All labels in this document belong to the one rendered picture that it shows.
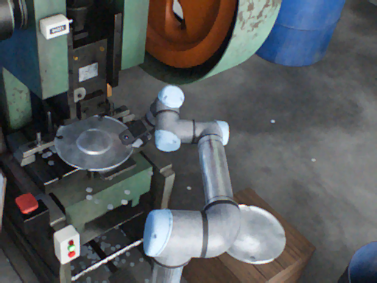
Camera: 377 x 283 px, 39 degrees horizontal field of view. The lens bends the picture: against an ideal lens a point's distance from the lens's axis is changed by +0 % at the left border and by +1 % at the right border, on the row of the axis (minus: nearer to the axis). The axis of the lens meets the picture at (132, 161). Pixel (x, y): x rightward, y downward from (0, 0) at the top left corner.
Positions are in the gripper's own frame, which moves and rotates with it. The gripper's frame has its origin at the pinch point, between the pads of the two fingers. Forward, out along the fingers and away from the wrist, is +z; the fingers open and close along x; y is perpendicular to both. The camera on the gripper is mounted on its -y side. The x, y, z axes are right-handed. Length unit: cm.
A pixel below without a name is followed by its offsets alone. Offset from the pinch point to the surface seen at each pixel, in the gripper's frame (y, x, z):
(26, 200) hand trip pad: -43.2, -0.6, 3.5
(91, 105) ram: -10.3, 16.4, -9.3
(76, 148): -17.1, 8.8, 5.6
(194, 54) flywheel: 22.8, 11.3, -28.8
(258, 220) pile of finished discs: 45, -49, 25
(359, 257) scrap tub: 62, -81, 6
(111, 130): -1.3, 9.4, 5.8
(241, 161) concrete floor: 98, -19, 79
